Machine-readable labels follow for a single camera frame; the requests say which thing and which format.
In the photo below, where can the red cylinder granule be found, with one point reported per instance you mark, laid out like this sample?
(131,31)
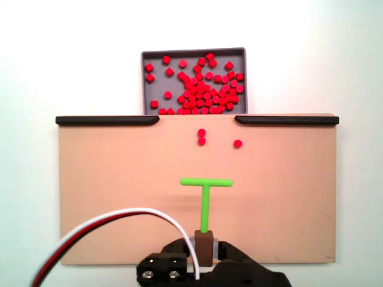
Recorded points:
(237,143)
(150,78)
(149,67)
(170,111)
(202,62)
(202,141)
(166,59)
(167,94)
(202,132)
(229,65)
(240,76)
(154,104)
(239,88)
(182,63)
(169,71)
(209,56)
(197,68)
(212,63)
(161,111)

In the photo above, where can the grey plastic tray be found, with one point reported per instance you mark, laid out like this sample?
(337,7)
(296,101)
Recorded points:
(157,91)

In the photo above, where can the black edge rail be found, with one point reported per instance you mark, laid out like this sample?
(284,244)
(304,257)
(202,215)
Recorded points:
(287,120)
(104,120)

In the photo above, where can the beige flat board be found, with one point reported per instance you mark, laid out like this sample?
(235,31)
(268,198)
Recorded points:
(119,179)

